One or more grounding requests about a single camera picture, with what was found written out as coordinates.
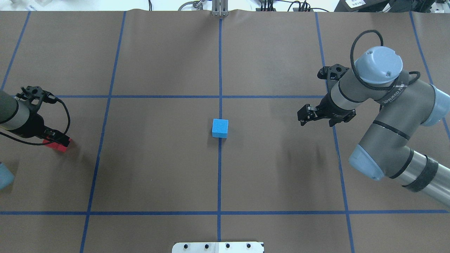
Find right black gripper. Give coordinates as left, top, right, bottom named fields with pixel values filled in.
left=297, top=93, right=356, bottom=128

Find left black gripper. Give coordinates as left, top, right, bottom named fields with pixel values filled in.
left=18, top=113, right=71, bottom=147

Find red foam block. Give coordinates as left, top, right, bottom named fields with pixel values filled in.
left=44, top=138, right=72, bottom=153

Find blue foam block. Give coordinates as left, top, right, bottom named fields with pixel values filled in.
left=212, top=118, right=229, bottom=139

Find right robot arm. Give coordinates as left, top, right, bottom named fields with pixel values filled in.
left=297, top=46, right=449, bottom=206

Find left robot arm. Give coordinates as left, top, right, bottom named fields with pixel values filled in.
left=0, top=86, right=72, bottom=152

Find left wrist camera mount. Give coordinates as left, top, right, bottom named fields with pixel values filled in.
left=14, top=86, right=59, bottom=114

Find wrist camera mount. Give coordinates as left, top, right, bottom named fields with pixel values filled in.
left=14, top=86, right=59, bottom=114
left=317, top=64, right=350, bottom=81

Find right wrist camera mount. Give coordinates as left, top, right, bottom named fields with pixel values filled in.
left=317, top=64, right=350, bottom=81

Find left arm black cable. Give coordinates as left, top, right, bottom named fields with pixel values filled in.
left=0, top=95, right=71, bottom=146

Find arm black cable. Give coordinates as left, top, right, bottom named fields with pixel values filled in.
left=0, top=95, right=71, bottom=146
left=350, top=30, right=422, bottom=92

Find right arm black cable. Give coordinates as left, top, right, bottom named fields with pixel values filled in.
left=350, top=30, right=422, bottom=92

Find aluminium frame post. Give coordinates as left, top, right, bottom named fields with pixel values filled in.
left=212, top=0, right=229, bottom=18

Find white camera pillar base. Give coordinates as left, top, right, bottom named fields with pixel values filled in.
left=172, top=241, right=265, bottom=253

